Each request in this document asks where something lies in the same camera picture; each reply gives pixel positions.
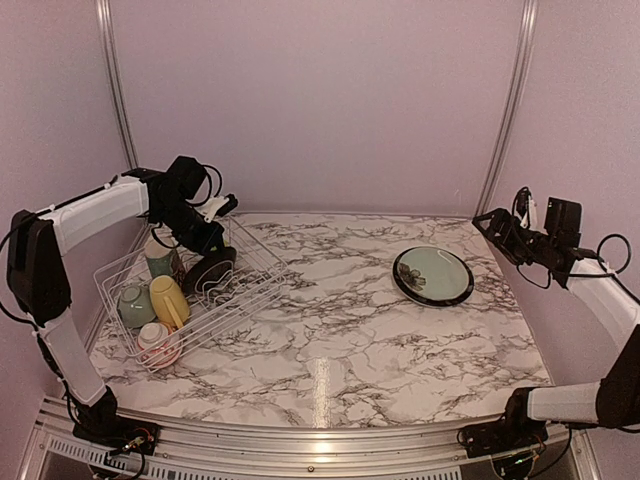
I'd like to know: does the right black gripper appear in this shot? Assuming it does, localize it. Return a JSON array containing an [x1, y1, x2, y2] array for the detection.
[[472, 208, 555, 265]]

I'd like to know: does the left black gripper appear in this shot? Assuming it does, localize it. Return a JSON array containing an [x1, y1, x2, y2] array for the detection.
[[152, 198, 226, 257]]

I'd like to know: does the light green flower plate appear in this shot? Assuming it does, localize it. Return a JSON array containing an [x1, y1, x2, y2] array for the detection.
[[397, 246, 472, 301]]

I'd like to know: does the black rimmed beige plate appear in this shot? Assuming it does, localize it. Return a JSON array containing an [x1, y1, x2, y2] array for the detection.
[[392, 245, 475, 308]]

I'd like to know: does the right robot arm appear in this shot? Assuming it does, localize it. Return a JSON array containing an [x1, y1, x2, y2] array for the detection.
[[472, 188, 639, 448]]

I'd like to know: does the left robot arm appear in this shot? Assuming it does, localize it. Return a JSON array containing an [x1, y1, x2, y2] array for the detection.
[[1, 156, 238, 445]]

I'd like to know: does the green patterned tall mug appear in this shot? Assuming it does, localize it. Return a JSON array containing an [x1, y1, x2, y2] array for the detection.
[[143, 235, 186, 285]]

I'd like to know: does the yellow mug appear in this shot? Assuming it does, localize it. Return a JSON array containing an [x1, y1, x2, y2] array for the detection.
[[149, 275, 190, 329]]

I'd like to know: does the pale green cup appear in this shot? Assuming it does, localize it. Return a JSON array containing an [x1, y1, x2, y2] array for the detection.
[[117, 284, 156, 328]]

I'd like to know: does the pink white small bowl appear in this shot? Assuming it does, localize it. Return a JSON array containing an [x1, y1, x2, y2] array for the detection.
[[137, 322, 182, 370]]

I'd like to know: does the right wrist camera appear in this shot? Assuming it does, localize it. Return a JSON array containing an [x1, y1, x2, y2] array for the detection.
[[514, 187, 538, 230]]

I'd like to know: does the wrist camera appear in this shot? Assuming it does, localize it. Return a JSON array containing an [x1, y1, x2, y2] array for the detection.
[[514, 187, 538, 230], [200, 194, 239, 223]]

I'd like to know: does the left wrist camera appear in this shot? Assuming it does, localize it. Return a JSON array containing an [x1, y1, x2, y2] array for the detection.
[[200, 194, 239, 223]]

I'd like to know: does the white wire dish rack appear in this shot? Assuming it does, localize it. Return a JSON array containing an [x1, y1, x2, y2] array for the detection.
[[94, 217, 287, 372]]

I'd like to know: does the right aluminium frame post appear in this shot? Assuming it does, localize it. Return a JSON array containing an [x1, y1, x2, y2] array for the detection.
[[474, 0, 539, 215]]

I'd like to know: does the aluminium frame post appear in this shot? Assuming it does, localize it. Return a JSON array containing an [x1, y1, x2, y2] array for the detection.
[[474, 0, 539, 215], [95, 0, 139, 169]]

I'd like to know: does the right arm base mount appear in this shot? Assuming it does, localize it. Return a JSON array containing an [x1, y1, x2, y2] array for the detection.
[[456, 388, 548, 479]]

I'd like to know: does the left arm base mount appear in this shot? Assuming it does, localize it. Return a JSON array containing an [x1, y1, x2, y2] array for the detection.
[[67, 399, 160, 479]]

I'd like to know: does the left aluminium frame post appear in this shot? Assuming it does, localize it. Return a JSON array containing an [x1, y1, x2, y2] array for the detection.
[[95, 0, 139, 169]]

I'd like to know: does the front aluminium rail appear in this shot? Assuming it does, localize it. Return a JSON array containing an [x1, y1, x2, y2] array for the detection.
[[18, 397, 602, 479]]

